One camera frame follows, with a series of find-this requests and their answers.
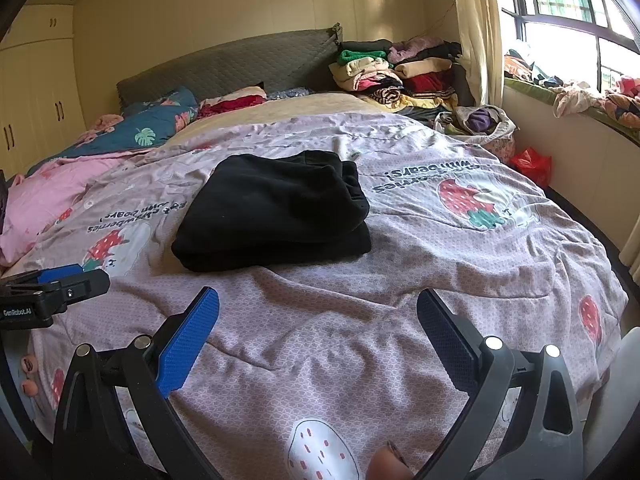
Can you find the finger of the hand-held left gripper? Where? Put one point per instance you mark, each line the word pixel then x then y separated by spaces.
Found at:
pixel 60 275
pixel 85 285

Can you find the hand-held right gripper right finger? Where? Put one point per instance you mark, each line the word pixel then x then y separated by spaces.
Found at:
pixel 447 332

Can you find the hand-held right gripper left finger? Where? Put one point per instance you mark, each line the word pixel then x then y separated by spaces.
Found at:
pixel 187 345

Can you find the black sweater with orange cuffs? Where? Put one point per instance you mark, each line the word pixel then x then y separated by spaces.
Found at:
pixel 270 210

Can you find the pile of folded clothes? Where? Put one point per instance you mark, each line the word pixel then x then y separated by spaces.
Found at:
pixel 400 75

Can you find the heap of clothes on windowsill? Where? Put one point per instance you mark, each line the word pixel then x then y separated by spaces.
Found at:
pixel 575 97

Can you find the person's left hand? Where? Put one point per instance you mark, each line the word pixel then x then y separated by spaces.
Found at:
pixel 29 375

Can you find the person's right hand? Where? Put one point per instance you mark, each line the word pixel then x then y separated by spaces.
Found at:
pixel 387 462

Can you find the pink floral quilt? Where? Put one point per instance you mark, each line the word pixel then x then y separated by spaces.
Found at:
pixel 50 195

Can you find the lilac strawberry print duvet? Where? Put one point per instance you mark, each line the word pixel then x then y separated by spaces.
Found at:
pixel 350 335

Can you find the blue leaf print quilt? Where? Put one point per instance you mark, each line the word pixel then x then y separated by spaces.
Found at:
pixel 145 130

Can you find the red plastic bag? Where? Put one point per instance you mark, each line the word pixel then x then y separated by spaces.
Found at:
pixel 532 165

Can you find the cream wardrobe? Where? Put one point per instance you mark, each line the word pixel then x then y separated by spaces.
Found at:
pixel 35 85

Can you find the cloth bag with purple garment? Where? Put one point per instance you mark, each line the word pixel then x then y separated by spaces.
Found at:
pixel 480 121

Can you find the red and white pillow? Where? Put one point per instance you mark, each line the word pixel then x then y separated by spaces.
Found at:
pixel 230 105

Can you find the green windowsill cushion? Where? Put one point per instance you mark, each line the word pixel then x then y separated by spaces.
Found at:
pixel 527 89

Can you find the beige blanket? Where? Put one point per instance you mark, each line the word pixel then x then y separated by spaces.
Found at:
pixel 300 111

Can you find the grey quilted headboard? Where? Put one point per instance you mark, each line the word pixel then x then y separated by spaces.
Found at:
pixel 225 65

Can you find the blue patterned cloth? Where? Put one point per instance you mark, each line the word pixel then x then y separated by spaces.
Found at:
pixel 290 93

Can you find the cream curtain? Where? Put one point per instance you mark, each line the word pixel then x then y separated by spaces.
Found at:
pixel 480 35

